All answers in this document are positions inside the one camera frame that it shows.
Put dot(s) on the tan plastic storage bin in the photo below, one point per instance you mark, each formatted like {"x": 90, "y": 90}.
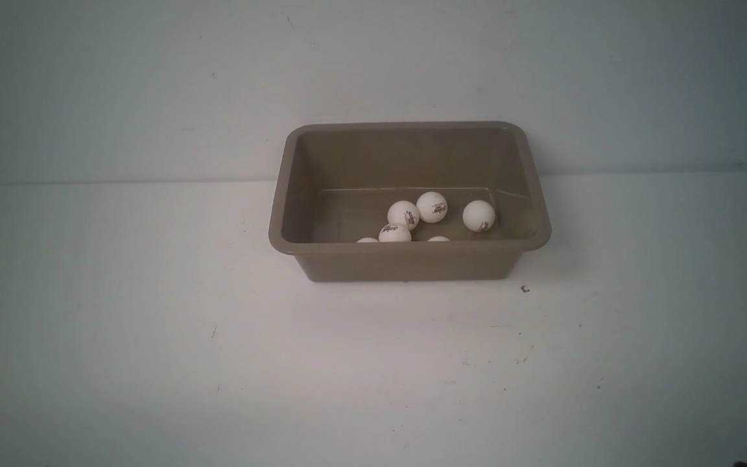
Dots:
{"x": 336, "y": 182}

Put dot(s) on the white ball with logo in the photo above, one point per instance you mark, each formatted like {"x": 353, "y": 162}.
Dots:
{"x": 432, "y": 207}

